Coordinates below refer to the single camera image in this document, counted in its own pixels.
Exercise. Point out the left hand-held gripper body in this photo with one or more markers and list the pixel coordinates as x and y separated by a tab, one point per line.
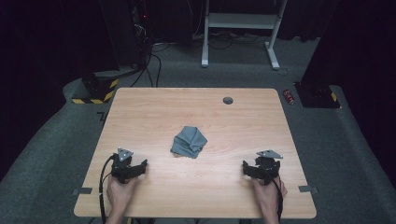
123	169

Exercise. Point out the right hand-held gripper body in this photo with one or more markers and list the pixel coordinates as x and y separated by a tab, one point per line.
266	169

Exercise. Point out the grey cloth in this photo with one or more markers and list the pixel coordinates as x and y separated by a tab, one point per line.
188	141

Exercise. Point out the person's left hand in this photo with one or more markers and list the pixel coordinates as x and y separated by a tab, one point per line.
120	194

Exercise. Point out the person's right hand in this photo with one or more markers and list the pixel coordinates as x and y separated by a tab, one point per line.
266	196

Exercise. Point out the grey round table grommet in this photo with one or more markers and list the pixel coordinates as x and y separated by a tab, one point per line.
228	100

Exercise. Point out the red can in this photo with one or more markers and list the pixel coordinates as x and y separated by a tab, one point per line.
288	96

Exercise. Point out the black yellow striped stand base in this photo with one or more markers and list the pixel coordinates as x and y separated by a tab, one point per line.
96	90

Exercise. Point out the black stand base yellow tape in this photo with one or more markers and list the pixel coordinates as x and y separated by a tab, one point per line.
317	96

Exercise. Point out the black computer tower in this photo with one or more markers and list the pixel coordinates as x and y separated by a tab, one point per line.
141	31

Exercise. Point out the white metal stand frame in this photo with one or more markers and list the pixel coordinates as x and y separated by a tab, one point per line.
239	20

